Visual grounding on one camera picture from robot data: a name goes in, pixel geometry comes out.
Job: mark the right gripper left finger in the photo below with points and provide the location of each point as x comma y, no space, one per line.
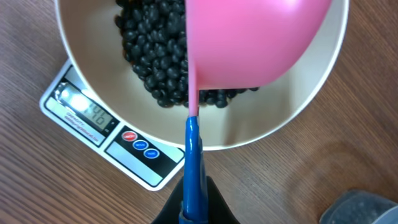
171,213

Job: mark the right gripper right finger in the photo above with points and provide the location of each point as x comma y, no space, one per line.
218,210

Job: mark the pink scoop blue handle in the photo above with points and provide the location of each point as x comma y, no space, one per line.
235,44

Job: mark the white digital kitchen scale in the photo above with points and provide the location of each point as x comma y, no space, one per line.
70,104

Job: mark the white bowl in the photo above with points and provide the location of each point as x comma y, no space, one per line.
94,45

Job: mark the clear container of black beans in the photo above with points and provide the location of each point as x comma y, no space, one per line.
360,207

